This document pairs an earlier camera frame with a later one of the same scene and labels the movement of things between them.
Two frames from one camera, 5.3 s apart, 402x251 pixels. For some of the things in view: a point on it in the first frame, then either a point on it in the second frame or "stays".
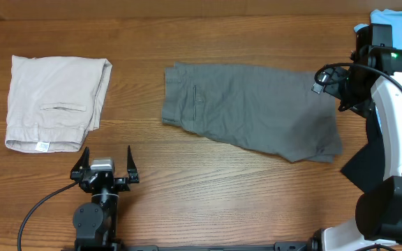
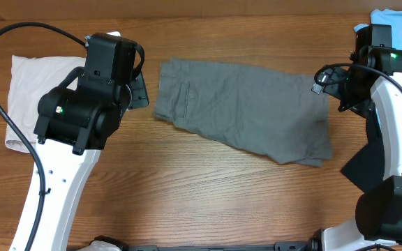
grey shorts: x=273 y=111 stays
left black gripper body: x=121 y=183 → x=139 y=96
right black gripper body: x=355 y=93 stays
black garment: x=367 y=170 stays
